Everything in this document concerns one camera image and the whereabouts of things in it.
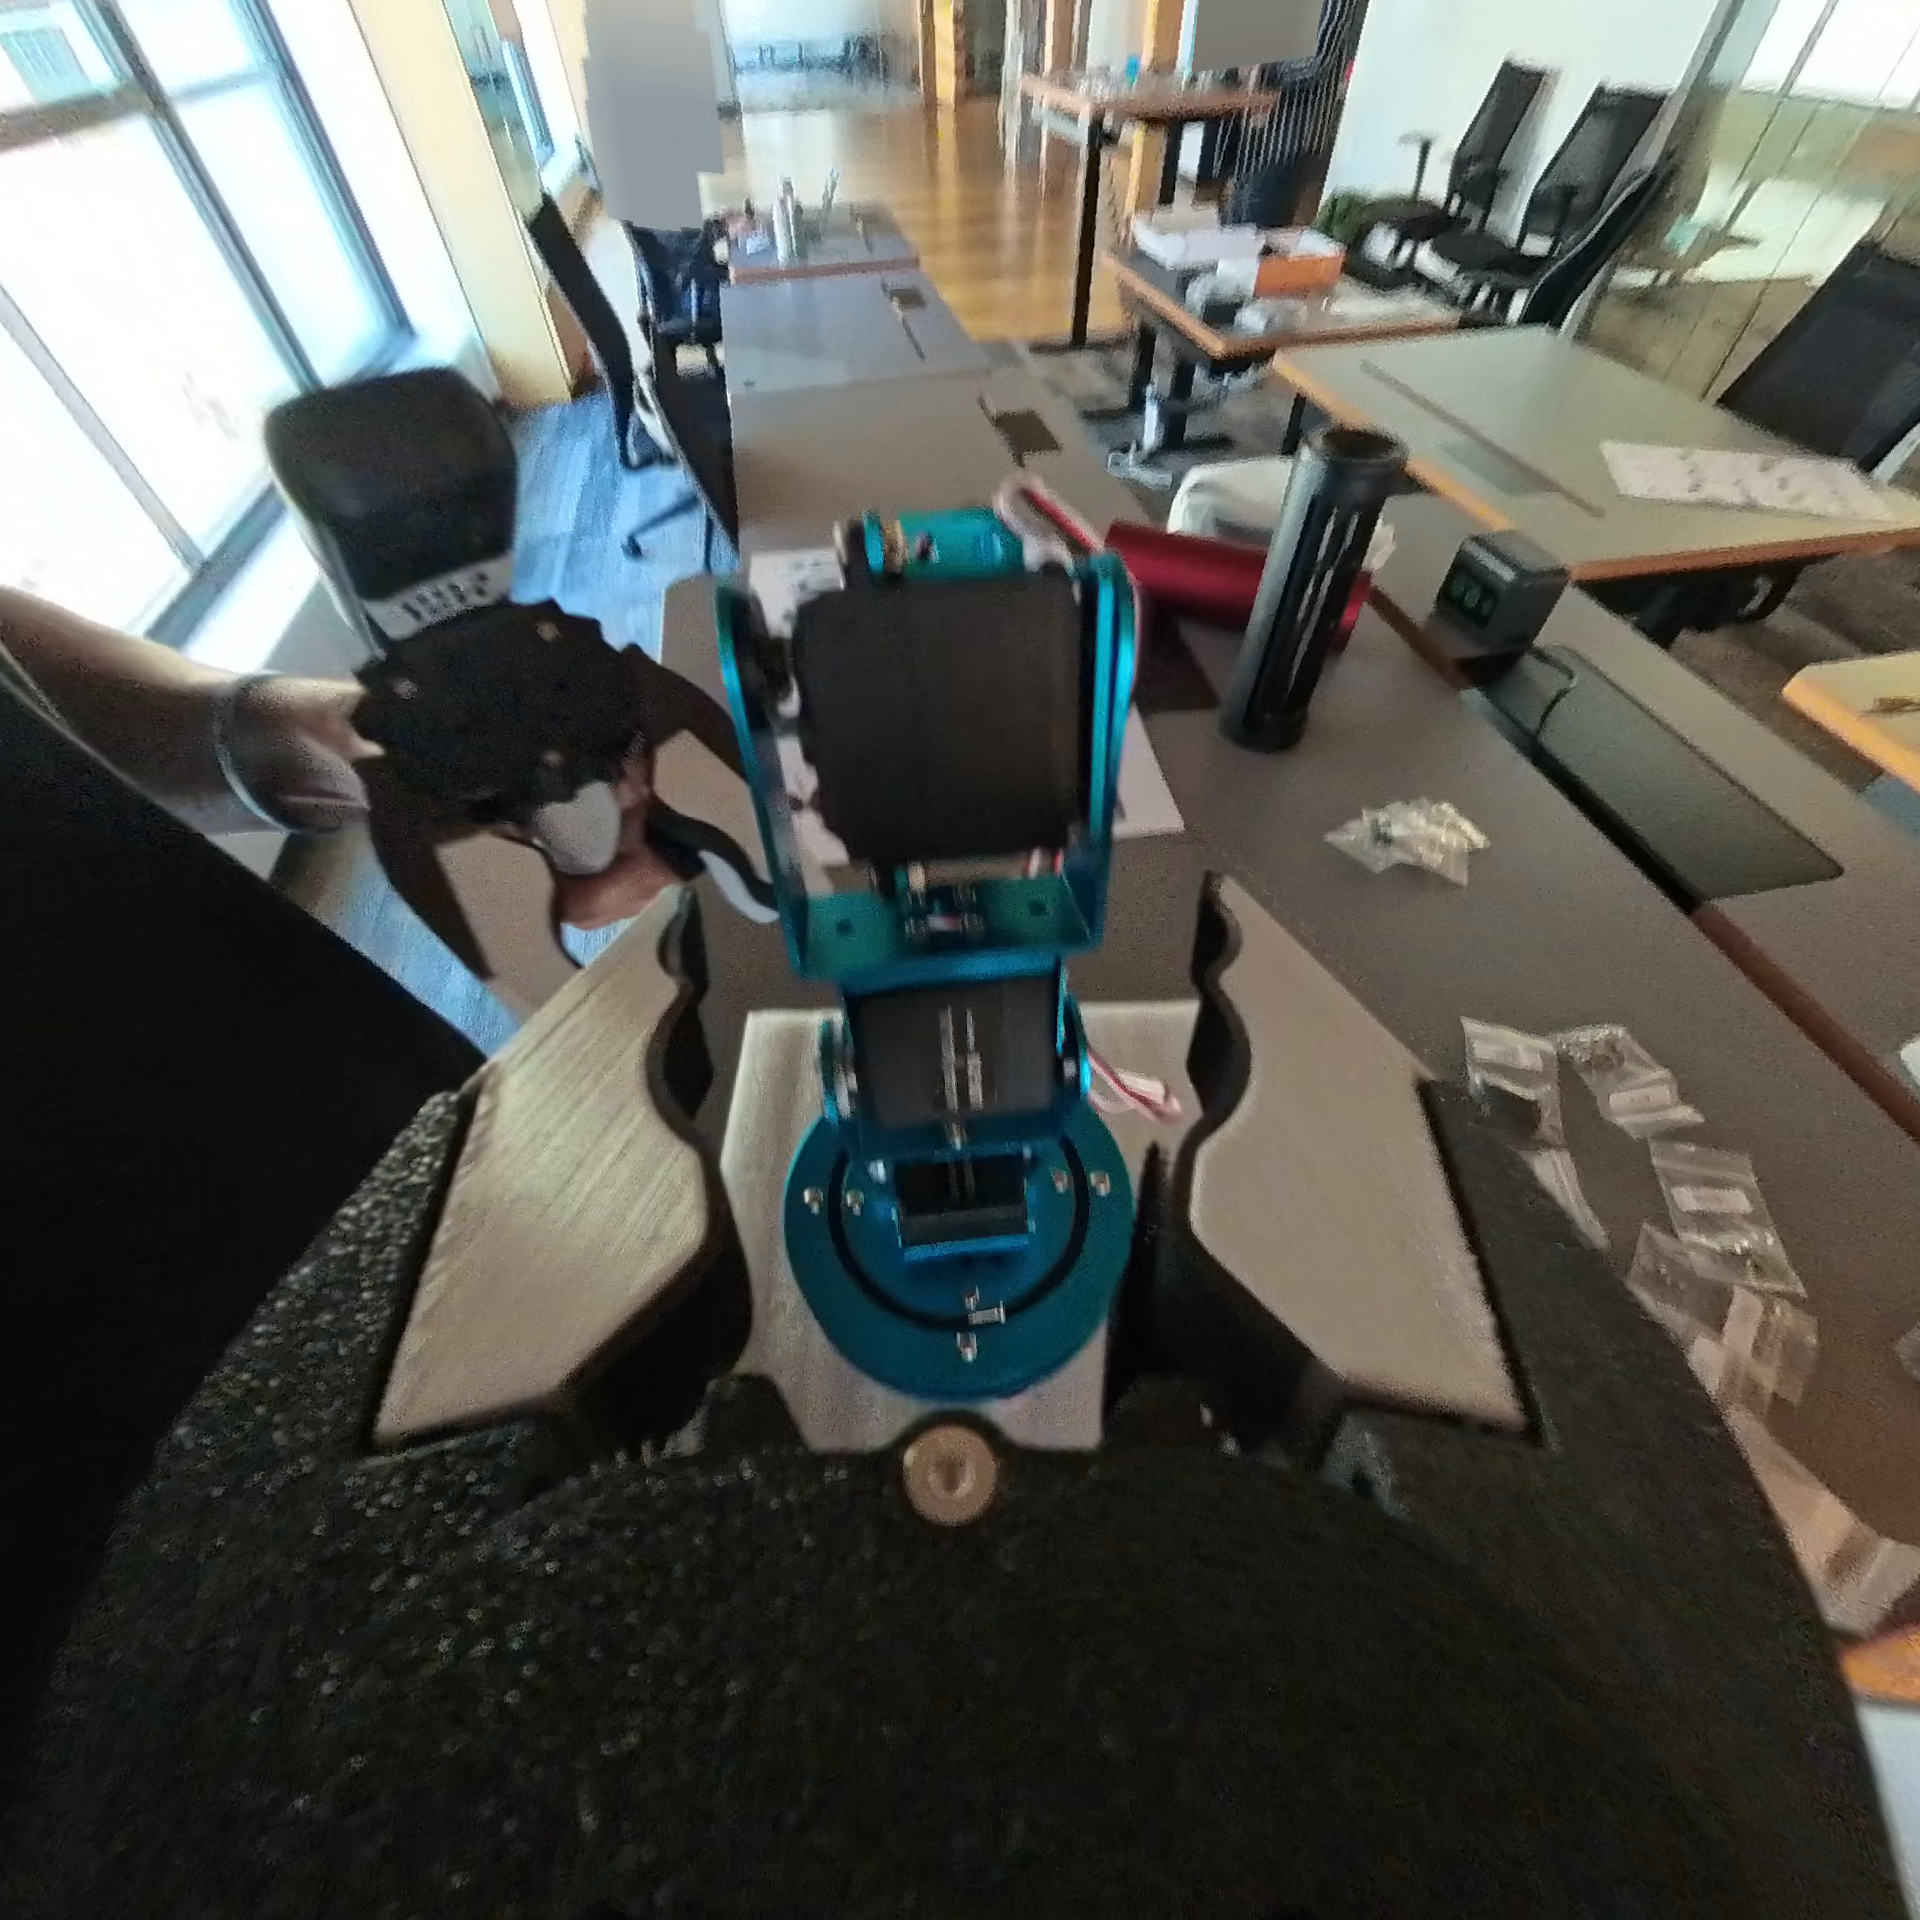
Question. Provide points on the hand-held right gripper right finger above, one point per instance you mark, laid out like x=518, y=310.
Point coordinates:
x=1347, y=1199

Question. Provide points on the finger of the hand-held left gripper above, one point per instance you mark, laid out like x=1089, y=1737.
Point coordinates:
x=429, y=869
x=704, y=733

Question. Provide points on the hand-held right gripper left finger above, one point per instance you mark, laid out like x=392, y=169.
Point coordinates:
x=555, y=1199

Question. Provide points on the blue toy robot arm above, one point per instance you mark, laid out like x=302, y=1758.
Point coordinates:
x=929, y=718

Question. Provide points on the person's left forearm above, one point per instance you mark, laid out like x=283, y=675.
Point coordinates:
x=136, y=692

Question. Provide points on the dark grey desk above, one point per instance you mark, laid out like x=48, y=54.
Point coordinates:
x=1347, y=962

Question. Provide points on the black desk pad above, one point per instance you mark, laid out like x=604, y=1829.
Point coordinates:
x=1651, y=781

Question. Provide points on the white foam sheet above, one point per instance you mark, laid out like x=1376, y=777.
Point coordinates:
x=772, y=1079

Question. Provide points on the small clear screw bag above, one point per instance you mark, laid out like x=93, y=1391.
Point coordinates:
x=1409, y=836

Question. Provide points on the row of clear parts packets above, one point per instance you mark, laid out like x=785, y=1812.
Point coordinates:
x=1725, y=1199

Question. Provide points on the black office chair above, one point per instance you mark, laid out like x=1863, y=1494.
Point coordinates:
x=1847, y=361
x=1598, y=178
x=1482, y=150
x=629, y=361

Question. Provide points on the printed instruction sheet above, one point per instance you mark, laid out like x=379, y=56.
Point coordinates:
x=1144, y=781

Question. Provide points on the dark red roll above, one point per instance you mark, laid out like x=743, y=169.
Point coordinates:
x=1185, y=576

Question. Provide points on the large window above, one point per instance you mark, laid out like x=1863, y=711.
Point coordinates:
x=136, y=301

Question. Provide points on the white plastic bag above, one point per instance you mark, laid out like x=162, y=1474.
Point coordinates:
x=1225, y=501

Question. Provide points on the black cylindrical tube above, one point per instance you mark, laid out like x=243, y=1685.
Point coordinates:
x=1307, y=599

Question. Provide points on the black box with green lights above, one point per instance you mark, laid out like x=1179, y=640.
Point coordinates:
x=1500, y=576

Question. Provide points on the yellow-edged table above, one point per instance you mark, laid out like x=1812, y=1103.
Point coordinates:
x=1876, y=706

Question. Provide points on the tall wooden table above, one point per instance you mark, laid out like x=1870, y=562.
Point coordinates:
x=1137, y=97

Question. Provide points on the printed paper sheet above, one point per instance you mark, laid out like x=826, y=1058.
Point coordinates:
x=1741, y=481

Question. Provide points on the grey table with wooden edge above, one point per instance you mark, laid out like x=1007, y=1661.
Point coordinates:
x=1500, y=389

